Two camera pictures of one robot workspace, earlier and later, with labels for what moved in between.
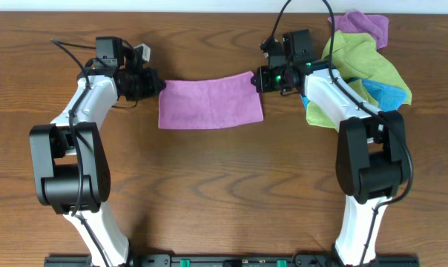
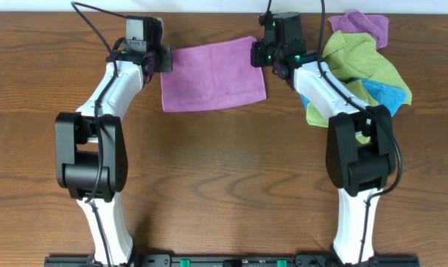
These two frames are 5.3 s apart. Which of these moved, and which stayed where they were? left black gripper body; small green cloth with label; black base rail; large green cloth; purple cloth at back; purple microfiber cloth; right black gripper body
Moved: left black gripper body; purple microfiber cloth; right black gripper body
Stayed: purple cloth at back; small green cloth with label; large green cloth; black base rail
